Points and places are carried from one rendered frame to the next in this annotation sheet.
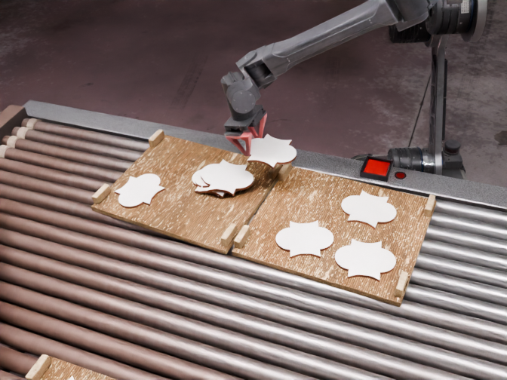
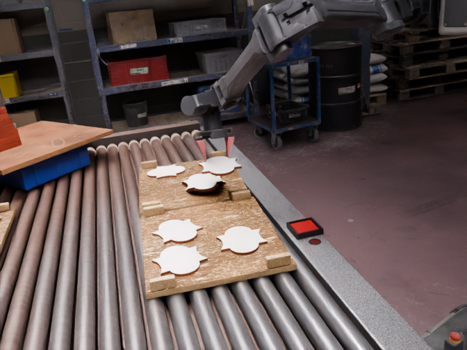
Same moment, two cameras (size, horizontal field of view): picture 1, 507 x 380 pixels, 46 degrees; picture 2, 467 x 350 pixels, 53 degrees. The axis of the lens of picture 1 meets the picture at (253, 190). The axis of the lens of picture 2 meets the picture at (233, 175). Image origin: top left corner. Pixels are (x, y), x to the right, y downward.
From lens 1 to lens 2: 1.27 m
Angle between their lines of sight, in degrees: 47
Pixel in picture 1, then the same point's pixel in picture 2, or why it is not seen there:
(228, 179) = (199, 182)
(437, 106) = not seen: outside the picture
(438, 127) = not seen: outside the picture
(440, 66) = not seen: outside the picture
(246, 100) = (189, 105)
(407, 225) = (244, 263)
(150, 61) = (421, 181)
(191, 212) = (163, 191)
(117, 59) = (399, 171)
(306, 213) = (207, 222)
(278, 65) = (224, 87)
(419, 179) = (322, 251)
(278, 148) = (224, 165)
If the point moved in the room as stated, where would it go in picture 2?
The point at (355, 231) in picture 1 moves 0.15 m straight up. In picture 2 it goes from (209, 246) to (203, 192)
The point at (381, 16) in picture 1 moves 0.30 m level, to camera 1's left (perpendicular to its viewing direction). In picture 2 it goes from (255, 45) to (180, 42)
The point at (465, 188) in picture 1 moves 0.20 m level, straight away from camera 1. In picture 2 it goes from (346, 276) to (424, 258)
